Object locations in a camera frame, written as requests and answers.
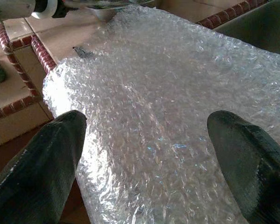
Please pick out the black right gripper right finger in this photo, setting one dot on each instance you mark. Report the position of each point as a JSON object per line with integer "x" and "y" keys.
{"x": 256, "y": 177}

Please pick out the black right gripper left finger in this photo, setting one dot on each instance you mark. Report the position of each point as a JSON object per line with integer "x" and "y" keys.
{"x": 37, "y": 177}

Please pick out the steel bowl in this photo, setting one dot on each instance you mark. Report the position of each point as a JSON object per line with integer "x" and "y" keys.
{"x": 102, "y": 11}

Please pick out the clear bubble wrap sheet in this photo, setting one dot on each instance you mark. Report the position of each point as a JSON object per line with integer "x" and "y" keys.
{"x": 154, "y": 105}

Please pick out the steel sink basin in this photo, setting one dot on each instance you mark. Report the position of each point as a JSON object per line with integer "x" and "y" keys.
{"x": 259, "y": 28}

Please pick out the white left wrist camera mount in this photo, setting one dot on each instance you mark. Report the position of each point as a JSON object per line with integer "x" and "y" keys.
{"x": 49, "y": 10}

